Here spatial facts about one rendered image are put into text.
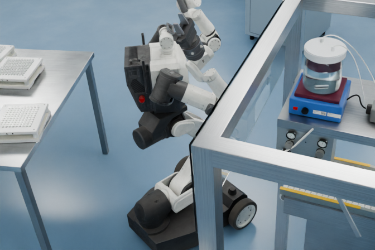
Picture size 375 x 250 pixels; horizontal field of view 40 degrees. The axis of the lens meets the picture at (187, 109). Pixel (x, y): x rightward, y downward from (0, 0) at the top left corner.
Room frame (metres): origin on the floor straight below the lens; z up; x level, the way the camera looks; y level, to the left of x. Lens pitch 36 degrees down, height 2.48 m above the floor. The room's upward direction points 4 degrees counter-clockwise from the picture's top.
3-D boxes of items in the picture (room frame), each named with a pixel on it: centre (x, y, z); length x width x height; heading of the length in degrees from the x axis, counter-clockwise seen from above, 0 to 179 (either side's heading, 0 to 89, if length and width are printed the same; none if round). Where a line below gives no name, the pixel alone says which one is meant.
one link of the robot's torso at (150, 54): (2.19, 0.14, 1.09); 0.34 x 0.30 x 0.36; 2
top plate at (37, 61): (2.71, 1.01, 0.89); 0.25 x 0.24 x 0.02; 168
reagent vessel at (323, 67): (1.66, -0.52, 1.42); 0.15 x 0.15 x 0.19
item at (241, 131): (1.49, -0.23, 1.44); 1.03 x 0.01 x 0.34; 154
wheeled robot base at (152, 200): (2.21, 0.07, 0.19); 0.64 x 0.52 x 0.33; 126
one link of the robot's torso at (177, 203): (2.19, 0.09, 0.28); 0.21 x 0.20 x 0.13; 126
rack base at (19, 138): (2.20, 0.87, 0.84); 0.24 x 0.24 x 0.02; 86
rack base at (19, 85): (2.71, 1.01, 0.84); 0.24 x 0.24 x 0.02; 78
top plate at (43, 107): (2.20, 0.87, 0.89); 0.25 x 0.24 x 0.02; 176
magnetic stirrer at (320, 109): (1.65, -0.52, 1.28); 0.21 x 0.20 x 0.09; 154
